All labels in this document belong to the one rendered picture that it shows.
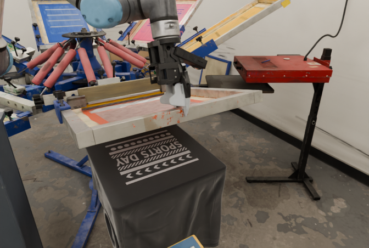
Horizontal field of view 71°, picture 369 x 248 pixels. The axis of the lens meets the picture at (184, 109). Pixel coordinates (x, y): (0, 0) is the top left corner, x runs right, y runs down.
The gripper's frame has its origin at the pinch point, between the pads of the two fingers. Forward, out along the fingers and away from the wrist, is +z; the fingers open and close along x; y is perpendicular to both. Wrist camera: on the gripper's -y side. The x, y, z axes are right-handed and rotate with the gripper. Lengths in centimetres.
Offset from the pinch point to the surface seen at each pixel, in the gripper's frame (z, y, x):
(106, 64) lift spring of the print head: -18, -5, -107
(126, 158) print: 21.6, 9.7, -36.0
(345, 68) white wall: 10, -200, -67
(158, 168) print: 24.8, 1.2, -23.8
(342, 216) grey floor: 118, -146, -41
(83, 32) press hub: -42, 1, -131
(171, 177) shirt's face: 26.7, -0.3, -16.9
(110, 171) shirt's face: 23.0, 17.7, -30.9
